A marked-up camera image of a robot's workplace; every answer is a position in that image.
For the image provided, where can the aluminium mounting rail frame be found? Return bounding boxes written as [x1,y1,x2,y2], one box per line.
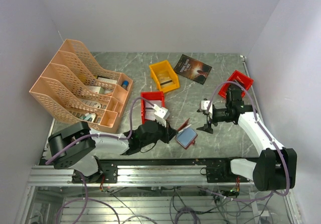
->
[17,159,302,223]

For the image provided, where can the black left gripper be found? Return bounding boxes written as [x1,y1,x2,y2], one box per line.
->
[140,118,178,147]

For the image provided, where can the white credit card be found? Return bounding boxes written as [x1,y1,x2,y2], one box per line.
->
[144,100,162,121]

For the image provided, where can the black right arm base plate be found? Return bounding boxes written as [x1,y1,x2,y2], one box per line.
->
[200,158,249,183]

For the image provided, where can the blue capped bottle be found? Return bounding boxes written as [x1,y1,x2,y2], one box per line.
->
[122,80,129,88]

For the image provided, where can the peach plastic desk organizer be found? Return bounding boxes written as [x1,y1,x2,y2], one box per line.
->
[30,39,133,133]

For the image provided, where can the yellow plastic bin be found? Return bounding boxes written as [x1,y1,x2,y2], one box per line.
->
[149,60,180,93]

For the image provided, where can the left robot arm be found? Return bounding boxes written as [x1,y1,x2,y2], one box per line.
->
[46,121,178,182]

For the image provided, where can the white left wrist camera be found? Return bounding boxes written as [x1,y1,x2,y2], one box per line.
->
[152,104,170,120]

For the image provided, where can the gold card in yellow bin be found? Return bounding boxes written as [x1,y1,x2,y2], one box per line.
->
[157,71,174,88]

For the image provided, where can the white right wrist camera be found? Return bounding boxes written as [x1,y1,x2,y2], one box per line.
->
[198,100,213,115]

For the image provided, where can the red plastic bin with cards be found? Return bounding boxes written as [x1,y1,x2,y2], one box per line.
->
[140,91,165,124]

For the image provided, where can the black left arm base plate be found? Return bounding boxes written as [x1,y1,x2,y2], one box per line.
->
[71,163,118,183]

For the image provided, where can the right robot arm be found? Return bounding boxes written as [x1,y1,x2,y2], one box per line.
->
[206,87,297,192]

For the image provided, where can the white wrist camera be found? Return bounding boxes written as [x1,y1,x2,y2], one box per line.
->
[152,104,170,120]
[198,100,213,115]

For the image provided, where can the dark booklet three days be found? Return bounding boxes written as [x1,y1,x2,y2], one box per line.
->
[174,54,212,85]

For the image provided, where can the red plastic bin right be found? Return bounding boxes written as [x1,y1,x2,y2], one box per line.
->
[218,70,254,99]

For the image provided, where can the red leather card holder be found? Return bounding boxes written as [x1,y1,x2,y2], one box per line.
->
[175,119,198,150]

